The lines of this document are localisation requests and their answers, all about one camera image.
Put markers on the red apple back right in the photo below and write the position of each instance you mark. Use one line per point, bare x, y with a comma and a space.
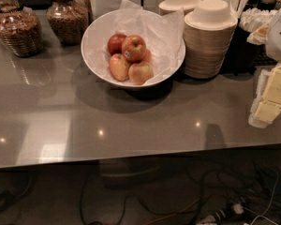
148, 56

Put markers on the dark bottle with cork left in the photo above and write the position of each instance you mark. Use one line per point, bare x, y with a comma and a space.
266, 4

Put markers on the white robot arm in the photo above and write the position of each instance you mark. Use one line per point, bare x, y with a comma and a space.
273, 38

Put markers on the yellow-red apple front left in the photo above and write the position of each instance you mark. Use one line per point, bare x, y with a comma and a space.
119, 67

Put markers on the yellow-red apple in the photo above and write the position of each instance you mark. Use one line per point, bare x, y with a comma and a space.
140, 73
119, 67

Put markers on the power strip on floor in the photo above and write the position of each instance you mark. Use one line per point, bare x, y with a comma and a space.
223, 214

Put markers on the glass jar of granola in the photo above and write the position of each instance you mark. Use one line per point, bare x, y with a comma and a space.
20, 30
68, 20

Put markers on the front stack of paper bowls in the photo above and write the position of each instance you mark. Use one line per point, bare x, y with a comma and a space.
209, 29

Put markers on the stack of paper bowls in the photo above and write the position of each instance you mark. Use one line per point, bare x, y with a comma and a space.
209, 29
169, 6

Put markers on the red-yellow apple with sticker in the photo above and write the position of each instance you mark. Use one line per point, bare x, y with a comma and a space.
133, 48

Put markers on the back stack of paper bowls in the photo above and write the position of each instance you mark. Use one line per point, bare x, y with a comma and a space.
169, 6

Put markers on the yellow-red apple front right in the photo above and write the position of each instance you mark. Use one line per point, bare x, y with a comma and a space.
140, 73

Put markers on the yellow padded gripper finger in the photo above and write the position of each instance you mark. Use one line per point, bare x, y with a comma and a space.
267, 104

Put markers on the white bowl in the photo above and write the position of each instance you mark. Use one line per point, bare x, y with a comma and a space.
96, 50

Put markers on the glass jar of granola left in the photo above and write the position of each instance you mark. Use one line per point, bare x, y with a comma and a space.
20, 30

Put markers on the dark red apple back left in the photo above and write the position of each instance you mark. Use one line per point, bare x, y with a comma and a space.
115, 43

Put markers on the black caddy with napkins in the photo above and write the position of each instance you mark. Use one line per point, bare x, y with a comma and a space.
241, 54

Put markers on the white paper liner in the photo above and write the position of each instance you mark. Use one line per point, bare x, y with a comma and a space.
159, 35

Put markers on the glass jar of granola middle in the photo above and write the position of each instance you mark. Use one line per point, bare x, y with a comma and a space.
68, 20

